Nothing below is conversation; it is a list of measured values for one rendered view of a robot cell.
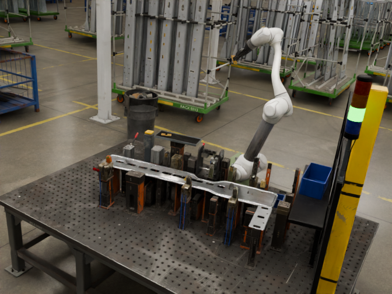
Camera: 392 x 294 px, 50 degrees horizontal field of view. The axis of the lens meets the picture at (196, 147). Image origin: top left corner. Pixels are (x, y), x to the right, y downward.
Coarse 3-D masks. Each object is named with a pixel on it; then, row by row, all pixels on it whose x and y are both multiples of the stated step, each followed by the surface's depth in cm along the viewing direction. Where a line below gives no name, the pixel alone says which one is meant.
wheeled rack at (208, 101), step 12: (120, 12) 728; (216, 12) 728; (216, 24) 670; (228, 60) 747; (120, 84) 774; (228, 84) 764; (120, 96) 772; (168, 96) 733; (180, 96) 748; (204, 96) 753; (216, 96) 767; (228, 96) 775; (192, 108) 704; (204, 108) 695; (216, 108) 784
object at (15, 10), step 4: (0, 0) 1552; (8, 0) 1531; (12, 0) 1515; (16, 0) 1526; (0, 4) 1556; (8, 4) 1534; (12, 4) 1532; (16, 4) 1529; (0, 8) 1574; (8, 8) 1537; (12, 8) 1535; (16, 8) 1532; (12, 12) 1538; (16, 12) 1535
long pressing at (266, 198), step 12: (120, 156) 340; (120, 168) 322; (132, 168) 323; (156, 168) 326; (168, 168) 327; (168, 180) 310; (180, 180) 311; (204, 180) 313; (216, 192) 298; (228, 192) 299; (240, 192) 301; (252, 192) 302; (264, 192) 303; (252, 204) 289; (264, 204) 288
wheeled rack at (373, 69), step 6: (378, 18) 1038; (384, 24) 1116; (372, 42) 1061; (390, 42) 1121; (378, 48) 1142; (366, 66) 1085; (372, 66) 1129; (378, 66) 1122; (384, 66) 1115; (366, 72) 1088; (372, 72) 1080; (378, 72) 1072; (384, 72) 1073; (390, 72) 1065
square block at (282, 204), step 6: (282, 204) 278; (288, 204) 279; (276, 210) 279; (282, 210) 277; (288, 210) 276; (276, 216) 280; (282, 216) 279; (276, 222) 282; (282, 222) 280; (276, 228) 284; (282, 228) 282; (276, 234) 285; (282, 234) 284; (276, 240) 287; (282, 240) 287; (270, 246) 293; (276, 246) 289; (282, 246) 294
